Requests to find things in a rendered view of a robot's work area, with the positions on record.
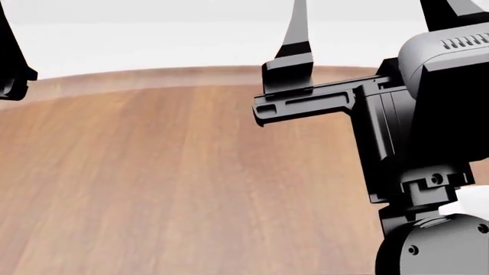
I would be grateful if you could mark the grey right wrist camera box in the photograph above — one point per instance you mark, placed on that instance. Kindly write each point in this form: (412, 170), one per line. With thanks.
(439, 63)

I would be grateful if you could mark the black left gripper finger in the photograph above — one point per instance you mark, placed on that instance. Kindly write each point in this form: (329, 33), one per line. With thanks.
(11, 51)

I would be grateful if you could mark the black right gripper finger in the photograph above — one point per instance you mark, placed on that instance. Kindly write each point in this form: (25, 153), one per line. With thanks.
(443, 14)
(296, 63)

